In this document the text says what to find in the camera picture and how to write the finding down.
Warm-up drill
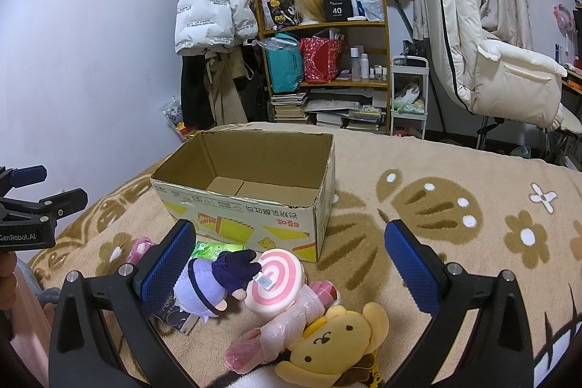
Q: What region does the teal bag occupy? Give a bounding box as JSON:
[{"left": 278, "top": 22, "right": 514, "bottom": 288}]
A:
[{"left": 266, "top": 33, "right": 304, "bottom": 95}]

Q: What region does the pink swirl round plush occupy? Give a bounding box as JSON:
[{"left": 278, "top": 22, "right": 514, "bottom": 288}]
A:
[{"left": 245, "top": 249, "right": 306, "bottom": 321}]

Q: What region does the blonde wig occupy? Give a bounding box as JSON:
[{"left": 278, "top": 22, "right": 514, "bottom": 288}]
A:
[{"left": 293, "top": 0, "right": 326, "bottom": 25}]

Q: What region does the pink fan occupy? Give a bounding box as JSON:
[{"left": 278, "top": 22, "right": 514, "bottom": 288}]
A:
[{"left": 553, "top": 4, "right": 576, "bottom": 59}]

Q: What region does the black box number 40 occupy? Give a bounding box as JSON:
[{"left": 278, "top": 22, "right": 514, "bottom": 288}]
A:
[{"left": 324, "top": 0, "right": 353, "bottom": 23}]

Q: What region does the stack of books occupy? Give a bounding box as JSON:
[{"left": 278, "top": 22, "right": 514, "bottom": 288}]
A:
[{"left": 270, "top": 92, "right": 309, "bottom": 123}]

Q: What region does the red patterned bag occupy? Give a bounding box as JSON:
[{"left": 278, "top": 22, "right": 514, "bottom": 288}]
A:
[{"left": 300, "top": 36, "right": 343, "bottom": 84}]

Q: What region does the beige trench coat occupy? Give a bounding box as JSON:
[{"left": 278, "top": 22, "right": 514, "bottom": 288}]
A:
[{"left": 204, "top": 47, "right": 250, "bottom": 125}]

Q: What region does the black card booklet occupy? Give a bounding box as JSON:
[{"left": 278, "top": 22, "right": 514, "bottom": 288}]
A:
[{"left": 155, "top": 292, "right": 199, "bottom": 335}]

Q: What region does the pink slipper plush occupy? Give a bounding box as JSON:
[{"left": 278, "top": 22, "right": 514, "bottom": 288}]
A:
[{"left": 125, "top": 237, "right": 155, "bottom": 265}]

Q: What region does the purple hat doll plush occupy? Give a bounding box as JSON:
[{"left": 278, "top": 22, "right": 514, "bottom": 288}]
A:
[{"left": 174, "top": 249, "right": 262, "bottom": 322}]

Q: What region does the white puffer jacket hanging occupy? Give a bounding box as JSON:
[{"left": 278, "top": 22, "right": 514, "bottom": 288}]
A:
[{"left": 175, "top": 0, "right": 259, "bottom": 56}]

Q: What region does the green tissue pack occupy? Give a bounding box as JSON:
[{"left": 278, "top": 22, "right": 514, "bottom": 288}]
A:
[{"left": 190, "top": 241, "right": 245, "bottom": 261}]

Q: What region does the wooden shelf unit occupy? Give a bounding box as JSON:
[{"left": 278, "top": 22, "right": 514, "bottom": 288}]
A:
[{"left": 255, "top": 0, "right": 390, "bottom": 133}]

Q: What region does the person's left hand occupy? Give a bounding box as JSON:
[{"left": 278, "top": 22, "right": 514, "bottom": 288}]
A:
[{"left": 0, "top": 251, "right": 18, "bottom": 310}]

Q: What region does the beige brown patterned blanket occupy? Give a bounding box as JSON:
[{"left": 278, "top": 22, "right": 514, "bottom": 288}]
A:
[{"left": 31, "top": 130, "right": 581, "bottom": 385}]

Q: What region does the yellow dog plush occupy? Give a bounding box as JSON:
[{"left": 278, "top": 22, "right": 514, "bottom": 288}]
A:
[{"left": 275, "top": 302, "right": 390, "bottom": 387}]

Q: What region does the open cardboard box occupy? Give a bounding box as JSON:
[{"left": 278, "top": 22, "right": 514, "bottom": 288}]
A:
[{"left": 151, "top": 125, "right": 335, "bottom": 263}]

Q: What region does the cream long down coat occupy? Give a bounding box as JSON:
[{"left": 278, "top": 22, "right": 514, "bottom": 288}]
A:
[{"left": 425, "top": 0, "right": 581, "bottom": 135}]

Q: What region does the white small trolley cart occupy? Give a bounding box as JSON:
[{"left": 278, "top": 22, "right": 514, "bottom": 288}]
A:
[{"left": 390, "top": 55, "right": 429, "bottom": 140}]

